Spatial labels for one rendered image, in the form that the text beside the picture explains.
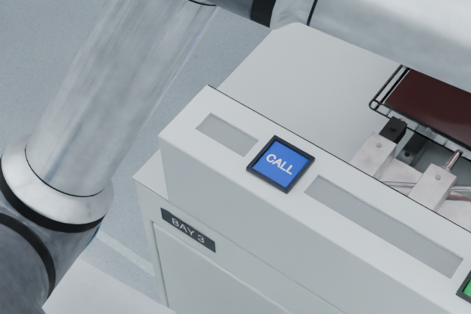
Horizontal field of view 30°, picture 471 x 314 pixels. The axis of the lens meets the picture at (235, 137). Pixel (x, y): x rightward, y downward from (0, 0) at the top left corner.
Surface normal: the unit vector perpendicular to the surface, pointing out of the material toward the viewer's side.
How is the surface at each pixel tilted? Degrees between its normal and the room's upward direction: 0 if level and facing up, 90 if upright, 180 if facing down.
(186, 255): 90
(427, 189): 0
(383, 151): 0
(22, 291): 64
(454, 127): 0
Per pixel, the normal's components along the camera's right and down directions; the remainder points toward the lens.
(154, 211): -0.59, 0.66
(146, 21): -0.29, 0.44
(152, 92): 0.47, 0.73
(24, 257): 0.76, -0.44
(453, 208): -0.03, -0.59
